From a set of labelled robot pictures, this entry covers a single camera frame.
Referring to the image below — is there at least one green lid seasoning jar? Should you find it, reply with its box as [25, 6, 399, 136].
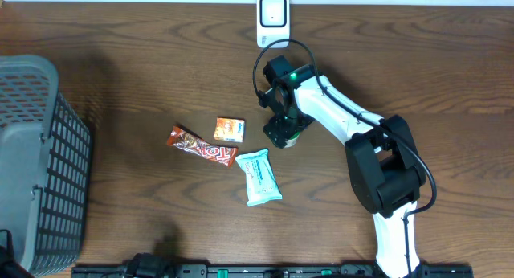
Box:
[284, 136, 298, 149]

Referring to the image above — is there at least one orange tissue pack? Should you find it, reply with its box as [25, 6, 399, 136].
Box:
[214, 117, 245, 143]

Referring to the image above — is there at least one teal wet wipes pack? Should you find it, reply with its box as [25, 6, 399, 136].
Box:
[235, 149, 283, 206]

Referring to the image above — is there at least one red chocolate bar wrapper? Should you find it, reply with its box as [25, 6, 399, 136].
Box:
[166, 126, 238, 167]

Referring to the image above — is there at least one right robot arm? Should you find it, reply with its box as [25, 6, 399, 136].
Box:
[258, 55, 426, 277]

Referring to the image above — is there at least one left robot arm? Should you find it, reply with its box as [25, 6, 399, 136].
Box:
[1, 229, 176, 278]

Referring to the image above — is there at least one white barcode scanner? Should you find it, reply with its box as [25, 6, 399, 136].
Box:
[256, 0, 291, 48]

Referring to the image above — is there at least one grey plastic mesh basket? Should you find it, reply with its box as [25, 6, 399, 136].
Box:
[1, 55, 92, 276]

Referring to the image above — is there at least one right black cable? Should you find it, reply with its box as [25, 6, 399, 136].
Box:
[251, 38, 438, 278]

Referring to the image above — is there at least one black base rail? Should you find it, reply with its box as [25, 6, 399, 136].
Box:
[71, 263, 475, 278]

